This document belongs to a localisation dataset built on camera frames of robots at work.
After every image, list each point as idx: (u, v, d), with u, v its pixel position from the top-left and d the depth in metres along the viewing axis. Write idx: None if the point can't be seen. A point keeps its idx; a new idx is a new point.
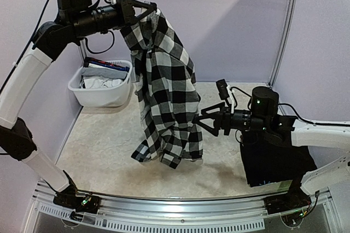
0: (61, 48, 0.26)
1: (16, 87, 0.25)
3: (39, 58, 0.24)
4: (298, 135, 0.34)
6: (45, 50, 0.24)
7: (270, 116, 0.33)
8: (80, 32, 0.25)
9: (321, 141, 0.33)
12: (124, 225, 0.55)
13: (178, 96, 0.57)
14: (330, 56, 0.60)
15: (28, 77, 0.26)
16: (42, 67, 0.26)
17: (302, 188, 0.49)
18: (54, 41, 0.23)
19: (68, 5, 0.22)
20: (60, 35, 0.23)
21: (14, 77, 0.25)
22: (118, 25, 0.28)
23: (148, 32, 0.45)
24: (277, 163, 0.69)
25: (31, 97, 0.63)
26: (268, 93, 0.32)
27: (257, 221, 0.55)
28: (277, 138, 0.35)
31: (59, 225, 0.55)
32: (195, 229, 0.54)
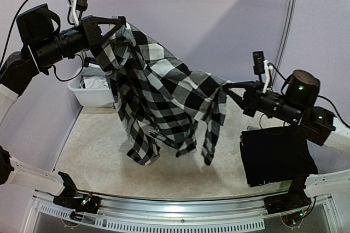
0: (27, 82, 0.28)
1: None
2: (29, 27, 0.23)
3: (5, 94, 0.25)
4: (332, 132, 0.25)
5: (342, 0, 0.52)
6: (9, 85, 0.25)
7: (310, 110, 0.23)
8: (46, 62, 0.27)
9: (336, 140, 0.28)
12: (124, 225, 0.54)
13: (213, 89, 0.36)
14: (329, 57, 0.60)
15: None
16: (10, 102, 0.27)
17: (305, 192, 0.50)
18: (18, 74, 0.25)
19: (29, 36, 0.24)
20: (24, 69, 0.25)
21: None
22: (85, 47, 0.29)
23: (122, 49, 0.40)
24: (278, 164, 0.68)
25: (31, 99, 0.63)
26: (311, 79, 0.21)
27: (257, 221, 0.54)
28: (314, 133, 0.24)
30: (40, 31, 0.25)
31: (59, 225, 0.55)
32: (195, 229, 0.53)
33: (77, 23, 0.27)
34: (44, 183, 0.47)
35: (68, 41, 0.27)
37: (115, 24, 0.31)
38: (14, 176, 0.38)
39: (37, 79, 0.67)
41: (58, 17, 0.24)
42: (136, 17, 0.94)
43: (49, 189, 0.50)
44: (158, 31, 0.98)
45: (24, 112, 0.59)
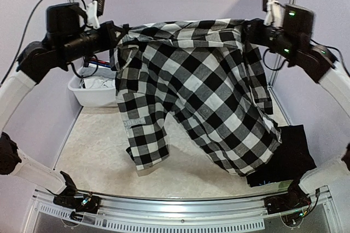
0: (44, 74, 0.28)
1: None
2: (52, 19, 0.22)
3: (23, 80, 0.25)
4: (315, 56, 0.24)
5: None
6: (29, 73, 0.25)
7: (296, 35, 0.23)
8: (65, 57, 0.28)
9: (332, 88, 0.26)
12: (123, 225, 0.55)
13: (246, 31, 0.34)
14: None
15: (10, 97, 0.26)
16: (25, 88, 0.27)
17: (301, 187, 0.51)
18: (38, 64, 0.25)
19: (56, 28, 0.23)
20: (44, 58, 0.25)
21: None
22: (100, 47, 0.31)
23: (126, 53, 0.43)
24: (276, 164, 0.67)
25: (31, 100, 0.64)
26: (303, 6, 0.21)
27: (257, 221, 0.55)
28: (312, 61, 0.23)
30: (69, 26, 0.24)
31: (58, 226, 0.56)
32: (195, 229, 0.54)
33: (98, 26, 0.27)
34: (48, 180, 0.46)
35: (91, 39, 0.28)
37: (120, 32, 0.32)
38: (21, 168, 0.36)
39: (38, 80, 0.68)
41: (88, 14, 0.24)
42: (136, 17, 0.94)
43: (52, 187, 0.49)
44: None
45: (24, 112, 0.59)
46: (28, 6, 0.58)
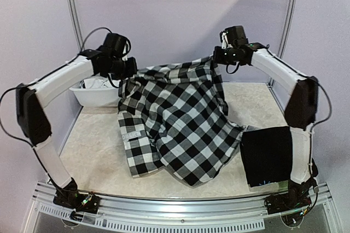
0: (100, 67, 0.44)
1: (48, 84, 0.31)
2: (111, 41, 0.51)
3: (89, 66, 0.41)
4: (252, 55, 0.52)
5: None
6: (94, 63, 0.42)
7: (242, 48, 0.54)
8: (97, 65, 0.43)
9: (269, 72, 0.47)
12: (124, 225, 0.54)
13: (231, 35, 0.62)
14: (329, 57, 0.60)
15: (67, 74, 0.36)
16: (88, 74, 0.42)
17: (295, 179, 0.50)
18: (102, 63, 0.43)
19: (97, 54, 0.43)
20: (103, 59, 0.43)
21: (49, 80, 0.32)
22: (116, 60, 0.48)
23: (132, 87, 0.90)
24: (276, 165, 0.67)
25: None
26: (237, 33, 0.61)
27: (257, 221, 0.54)
28: (243, 51, 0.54)
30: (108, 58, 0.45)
31: (59, 225, 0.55)
32: (195, 229, 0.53)
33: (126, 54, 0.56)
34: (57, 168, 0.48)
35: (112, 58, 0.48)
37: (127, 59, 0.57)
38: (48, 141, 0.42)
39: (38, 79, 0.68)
41: (120, 38, 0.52)
42: (135, 17, 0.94)
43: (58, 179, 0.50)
44: (158, 32, 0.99)
45: None
46: (26, 6, 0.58)
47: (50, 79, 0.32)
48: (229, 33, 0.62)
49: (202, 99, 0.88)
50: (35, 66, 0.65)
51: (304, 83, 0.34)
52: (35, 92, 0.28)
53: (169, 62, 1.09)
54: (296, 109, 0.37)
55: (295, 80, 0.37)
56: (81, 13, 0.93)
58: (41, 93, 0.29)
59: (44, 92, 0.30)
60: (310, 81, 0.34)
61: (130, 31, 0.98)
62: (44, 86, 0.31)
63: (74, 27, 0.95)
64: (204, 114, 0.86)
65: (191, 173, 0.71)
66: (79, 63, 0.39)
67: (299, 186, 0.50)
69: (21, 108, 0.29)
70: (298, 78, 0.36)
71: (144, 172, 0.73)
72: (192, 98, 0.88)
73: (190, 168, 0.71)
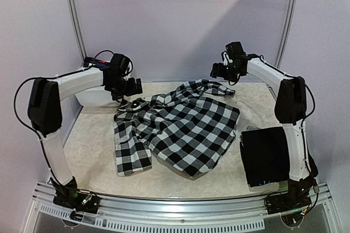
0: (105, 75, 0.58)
1: (68, 81, 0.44)
2: (117, 63, 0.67)
3: (98, 75, 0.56)
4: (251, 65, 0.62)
5: None
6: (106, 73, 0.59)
7: (238, 59, 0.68)
8: (106, 78, 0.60)
9: (264, 77, 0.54)
12: (124, 225, 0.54)
13: (231, 52, 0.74)
14: (328, 57, 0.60)
15: (89, 79, 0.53)
16: (91, 80, 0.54)
17: (294, 177, 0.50)
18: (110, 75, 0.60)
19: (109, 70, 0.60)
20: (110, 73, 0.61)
21: (70, 79, 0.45)
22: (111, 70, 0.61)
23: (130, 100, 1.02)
24: (275, 164, 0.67)
25: None
26: (235, 46, 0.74)
27: (257, 221, 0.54)
28: (239, 62, 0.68)
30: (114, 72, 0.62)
31: (58, 225, 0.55)
32: (195, 229, 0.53)
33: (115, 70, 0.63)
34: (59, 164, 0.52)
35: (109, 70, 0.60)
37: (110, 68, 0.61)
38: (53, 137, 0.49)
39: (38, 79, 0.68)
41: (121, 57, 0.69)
42: (135, 17, 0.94)
43: (62, 175, 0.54)
44: (158, 31, 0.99)
45: (23, 113, 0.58)
46: (25, 6, 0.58)
47: (70, 79, 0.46)
48: (229, 50, 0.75)
49: (192, 110, 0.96)
50: (34, 65, 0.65)
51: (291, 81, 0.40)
52: (60, 83, 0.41)
53: (169, 62, 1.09)
54: (283, 103, 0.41)
55: (279, 79, 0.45)
56: (81, 13, 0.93)
58: (63, 85, 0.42)
59: (63, 85, 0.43)
60: (297, 81, 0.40)
61: (130, 31, 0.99)
62: (66, 82, 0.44)
63: (74, 27, 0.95)
64: (195, 120, 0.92)
65: (189, 165, 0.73)
66: (90, 73, 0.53)
67: (299, 184, 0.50)
69: (39, 95, 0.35)
70: (283, 78, 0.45)
71: (133, 169, 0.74)
72: (181, 112, 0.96)
73: (188, 161, 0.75)
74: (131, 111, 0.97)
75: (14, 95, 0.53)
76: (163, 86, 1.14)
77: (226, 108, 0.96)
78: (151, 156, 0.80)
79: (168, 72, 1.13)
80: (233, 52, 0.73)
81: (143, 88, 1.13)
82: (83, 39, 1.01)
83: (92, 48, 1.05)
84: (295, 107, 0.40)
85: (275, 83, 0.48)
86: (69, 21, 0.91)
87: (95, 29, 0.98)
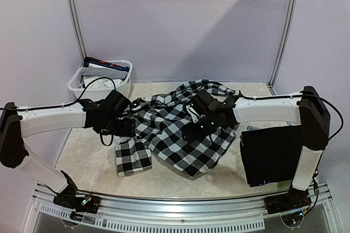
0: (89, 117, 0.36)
1: (36, 117, 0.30)
2: (112, 100, 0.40)
3: (81, 118, 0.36)
4: (240, 111, 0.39)
5: (342, 0, 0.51)
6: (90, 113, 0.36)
7: (220, 112, 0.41)
8: (91, 122, 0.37)
9: (268, 115, 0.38)
12: (124, 225, 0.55)
13: (200, 106, 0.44)
14: (328, 58, 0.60)
15: (71, 120, 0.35)
16: (75, 122, 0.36)
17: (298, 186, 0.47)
18: (95, 117, 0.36)
19: (93, 109, 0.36)
20: (97, 114, 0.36)
21: (40, 115, 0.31)
22: (101, 112, 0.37)
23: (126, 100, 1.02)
24: (276, 164, 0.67)
25: (31, 100, 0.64)
26: (203, 96, 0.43)
27: (257, 221, 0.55)
28: (223, 117, 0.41)
30: (104, 117, 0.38)
31: (59, 225, 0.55)
32: (195, 229, 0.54)
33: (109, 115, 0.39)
34: (48, 176, 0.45)
35: (97, 110, 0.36)
37: (99, 109, 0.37)
38: (27, 162, 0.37)
39: (38, 80, 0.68)
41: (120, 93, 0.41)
42: (135, 17, 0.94)
43: (50, 184, 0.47)
44: (158, 32, 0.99)
45: None
46: (24, 8, 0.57)
47: (43, 114, 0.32)
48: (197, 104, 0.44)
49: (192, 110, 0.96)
50: (34, 67, 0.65)
51: (306, 102, 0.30)
52: (21, 121, 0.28)
53: (169, 62, 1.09)
54: (313, 130, 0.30)
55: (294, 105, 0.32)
56: (80, 13, 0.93)
58: (26, 123, 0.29)
59: (25, 123, 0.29)
60: (310, 98, 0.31)
61: (130, 31, 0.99)
62: (33, 118, 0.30)
63: (74, 28, 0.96)
64: None
65: (189, 165, 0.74)
66: (74, 110, 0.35)
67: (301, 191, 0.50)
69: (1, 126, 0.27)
70: (296, 101, 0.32)
71: (133, 169, 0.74)
72: (181, 112, 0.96)
73: (188, 161, 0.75)
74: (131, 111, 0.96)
75: (14, 95, 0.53)
76: (163, 86, 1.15)
77: None
78: (151, 156, 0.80)
79: (168, 72, 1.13)
80: (206, 110, 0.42)
81: (143, 88, 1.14)
82: (84, 39, 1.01)
83: (92, 48, 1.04)
84: (325, 124, 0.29)
85: (288, 112, 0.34)
86: (69, 21, 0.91)
87: (95, 29, 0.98)
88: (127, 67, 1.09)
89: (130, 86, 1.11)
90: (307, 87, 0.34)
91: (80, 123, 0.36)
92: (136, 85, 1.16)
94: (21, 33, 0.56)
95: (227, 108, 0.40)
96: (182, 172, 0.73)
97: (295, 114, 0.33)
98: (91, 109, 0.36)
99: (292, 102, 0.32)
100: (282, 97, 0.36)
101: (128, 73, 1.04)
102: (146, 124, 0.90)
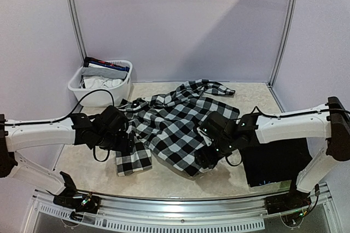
0: (79, 135, 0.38)
1: (22, 134, 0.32)
2: (108, 117, 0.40)
3: (69, 135, 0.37)
4: (263, 132, 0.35)
5: (342, 0, 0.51)
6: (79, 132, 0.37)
7: (241, 135, 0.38)
8: (80, 138, 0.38)
9: (295, 133, 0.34)
12: (124, 225, 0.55)
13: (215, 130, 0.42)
14: (328, 58, 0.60)
15: (59, 137, 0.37)
16: (62, 139, 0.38)
17: (299, 188, 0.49)
18: (85, 135, 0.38)
19: (83, 128, 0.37)
20: (87, 133, 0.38)
21: (27, 132, 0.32)
22: (91, 132, 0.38)
23: (125, 101, 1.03)
24: (275, 164, 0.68)
25: (31, 100, 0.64)
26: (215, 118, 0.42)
27: (257, 221, 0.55)
28: (245, 139, 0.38)
30: (93, 137, 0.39)
31: (59, 225, 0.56)
32: (195, 229, 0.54)
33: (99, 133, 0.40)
34: (45, 181, 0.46)
35: (87, 129, 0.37)
37: (89, 128, 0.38)
38: (17, 171, 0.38)
39: (38, 80, 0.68)
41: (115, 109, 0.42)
42: (135, 17, 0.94)
43: (49, 187, 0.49)
44: (158, 32, 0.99)
45: (23, 115, 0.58)
46: (24, 8, 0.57)
47: (30, 130, 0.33)
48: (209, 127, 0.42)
49: (192, 110, 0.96)
50: (34, 67, 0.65)
51: (337, 116, 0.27)
52: (7, 137, 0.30)
53: (169, 62, 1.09)
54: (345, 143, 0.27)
55: (324, 121, 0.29)
56: (81, 13, 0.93)
58: (12, 139, 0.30)
59: (12, 140, 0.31)
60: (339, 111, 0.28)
61: (130, 31, 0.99)
62: (20, 134, 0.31)
63: (74, 28, 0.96)
64: (195, 120, 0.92)
65: (189, 165, 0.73)
66: (63, 127, 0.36)
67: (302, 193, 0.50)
69: None
70: (325, 116, 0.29)
71: (133, 169, 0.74)
72: (181, 112, 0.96)
73: (188, 161, 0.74)
74: (131, 111, 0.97)
75: (14, 95, 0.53)
76: (163, 86, 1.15)
77: (226, 108, 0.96)
78: (151, 156, 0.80)
79: (168, 72, 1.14)
80: (223, 134, 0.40)
81: (143, 88, 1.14)
82: (84, 39, 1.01)
83: (92, 48, 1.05)
84: None
85: (320, 129, 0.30)
86: (69, 21, 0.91)
87: (95, 30, 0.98)
88: (127, 67, 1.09)
89: (130, 86, 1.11)
90: (332, 97, 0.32)
91: (68, 139, 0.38)
92: (136, 85, 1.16)
94: (21, 34, 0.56)
95: (250, 129, 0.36)
96: (182, 172, 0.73)
97: (324, 130, 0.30)
98: (80, 128, 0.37)
99: (322, 118, 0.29)
100: (307, 111, 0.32)
101: (128, 73, 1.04)
102: (146, 124, 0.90)
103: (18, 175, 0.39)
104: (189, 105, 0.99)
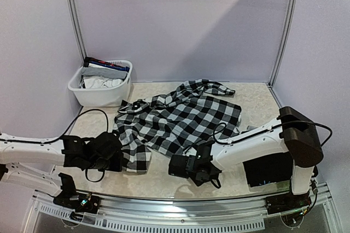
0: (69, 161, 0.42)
1: (13, 150, 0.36)
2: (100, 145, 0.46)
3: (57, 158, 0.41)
4: (220, 159, 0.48)
5: (342, 0, 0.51)
6: (68, 158, 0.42)
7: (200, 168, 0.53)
8: (69, 161, 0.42)
9: (257, 152, 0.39)
12: (124, 225, 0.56)
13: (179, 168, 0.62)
14: (328, 58, 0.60)
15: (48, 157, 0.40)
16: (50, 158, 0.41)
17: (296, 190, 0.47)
18: (75, 161, 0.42)
19: (75, 153, 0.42)
20: (77, 158, 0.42)
21: (17, 149, 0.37)
22: (80, 157, 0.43)
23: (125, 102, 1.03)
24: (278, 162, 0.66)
25: (31, 99, 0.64)
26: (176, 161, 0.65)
27: (257, 221, 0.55)
28: (204, 170, 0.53)
30: (82, 162, 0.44)
31: (59, 225, 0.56)
32: (195, 229, 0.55)
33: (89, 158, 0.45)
34: (45, 185, 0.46)
35: (76, 156, 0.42)
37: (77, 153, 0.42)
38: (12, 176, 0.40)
39: (38, 80, 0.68)
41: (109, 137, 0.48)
42: (135, 17, 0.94)
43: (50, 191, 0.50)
44: (158, 32, 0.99)
45: (23, 115, 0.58)
46: (23, 7, 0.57)
47: (19, 147, 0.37)
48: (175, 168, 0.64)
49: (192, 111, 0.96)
50: (35, 67, 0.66)
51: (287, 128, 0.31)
52: None
53: (169, 63, 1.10)
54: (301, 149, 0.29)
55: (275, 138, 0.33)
56: (80, 13, 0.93)
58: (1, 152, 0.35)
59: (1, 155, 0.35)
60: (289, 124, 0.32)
61: (130, 31, 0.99)
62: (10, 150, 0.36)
63: (74, 27, 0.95)
64: (196, 120, 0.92)
65: None
66: (52, 150, 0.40)
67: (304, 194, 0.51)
69: None
70: (274, 134, 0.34)
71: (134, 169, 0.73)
72: (182, 112, 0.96)
73: None
74: (132, 112, 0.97)
75: (15, 96, 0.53)
76: (163, 86, 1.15)
77: (226, 108, 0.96)
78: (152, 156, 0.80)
79: (168, 72, 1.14)
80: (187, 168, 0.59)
81: (143, 88, 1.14)
82: (84, 39, 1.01)
83: (92, 48, 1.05)
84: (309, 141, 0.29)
85: (276, 145, 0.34)
86: (69, 21, 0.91)
87: (95, 30, 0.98)
88: (127, 67, 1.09)
89: (130, 86, 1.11)
90: (287, 108, 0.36)
91: (54, 160, 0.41)
92: (136, 85, 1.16)
94: (20, 33, 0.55)
95: (206, 161, 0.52)
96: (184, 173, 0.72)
97: (280, 144, 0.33)
98: (71, 153, 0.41)
99: (273, 135, 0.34)
100: (262, 131, 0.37)
101: (128, 73, 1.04)
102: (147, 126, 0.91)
103: (13, 179, 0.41)
104: (189, 105, 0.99)
